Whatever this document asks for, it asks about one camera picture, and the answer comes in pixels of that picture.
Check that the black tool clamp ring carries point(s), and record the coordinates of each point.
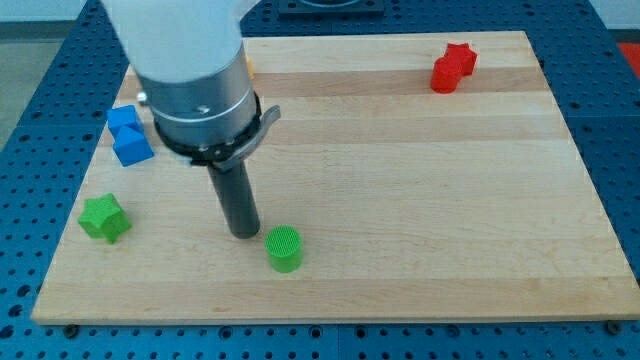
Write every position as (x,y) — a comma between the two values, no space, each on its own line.
(223,139)

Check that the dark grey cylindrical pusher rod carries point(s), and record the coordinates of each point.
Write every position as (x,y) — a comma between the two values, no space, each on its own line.
(236,198)

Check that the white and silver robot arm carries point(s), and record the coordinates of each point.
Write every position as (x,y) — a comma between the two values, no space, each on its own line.
(191,63)

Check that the green star block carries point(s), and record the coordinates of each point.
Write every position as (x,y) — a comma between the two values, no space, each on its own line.
(104,217)

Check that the red star block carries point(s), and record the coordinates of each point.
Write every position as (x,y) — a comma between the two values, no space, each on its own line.
(463,55)

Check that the green cylinder block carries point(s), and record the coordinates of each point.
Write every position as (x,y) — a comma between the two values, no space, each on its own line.
(283,245)

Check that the blue triangular block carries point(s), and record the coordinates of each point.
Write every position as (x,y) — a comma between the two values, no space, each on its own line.
(131,147)

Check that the yellow block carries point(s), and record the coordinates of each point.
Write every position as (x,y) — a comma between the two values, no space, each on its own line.
(250,67)

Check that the blue cube block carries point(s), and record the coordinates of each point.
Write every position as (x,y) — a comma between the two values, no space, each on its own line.
(124,116)

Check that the wooden board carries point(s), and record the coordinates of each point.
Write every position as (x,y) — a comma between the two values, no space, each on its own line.
(413,206)

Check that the red cylinder block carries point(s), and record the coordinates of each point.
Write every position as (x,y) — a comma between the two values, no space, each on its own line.
(447,73)

